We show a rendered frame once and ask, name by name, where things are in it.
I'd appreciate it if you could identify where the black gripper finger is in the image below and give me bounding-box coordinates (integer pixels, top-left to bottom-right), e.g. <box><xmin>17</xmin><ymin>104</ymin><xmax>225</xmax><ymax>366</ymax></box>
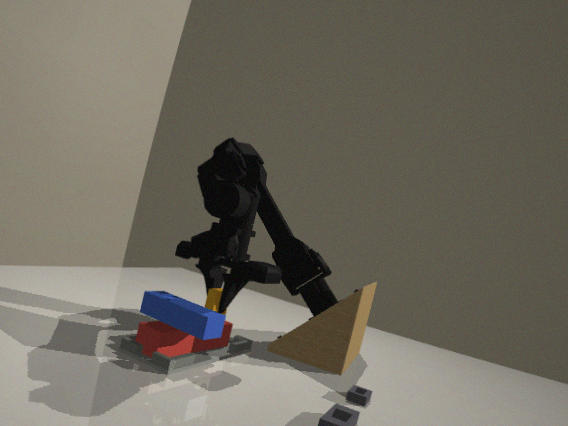
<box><xmin>219</xmin><ymin>274</ymin><xmax>251</xmax><ymax>313</ymax></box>
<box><xmin>196</xmin><ymin>264</ymin><xmax>227</xmax><ymax>295</ymax></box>

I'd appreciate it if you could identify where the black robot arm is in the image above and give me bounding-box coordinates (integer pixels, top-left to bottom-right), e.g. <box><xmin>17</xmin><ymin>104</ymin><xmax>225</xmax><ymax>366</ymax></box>
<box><xmin>191</xmin><ymin>137</ymin><xmax>343</xmax><ymax>320</ymax></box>

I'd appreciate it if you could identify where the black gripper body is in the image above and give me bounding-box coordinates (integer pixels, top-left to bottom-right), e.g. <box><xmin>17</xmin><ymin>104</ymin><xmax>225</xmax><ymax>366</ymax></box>
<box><xmin>175</xmin><ymin>218</ymin><xmax>282</xmax><ymax>284</ymax></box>

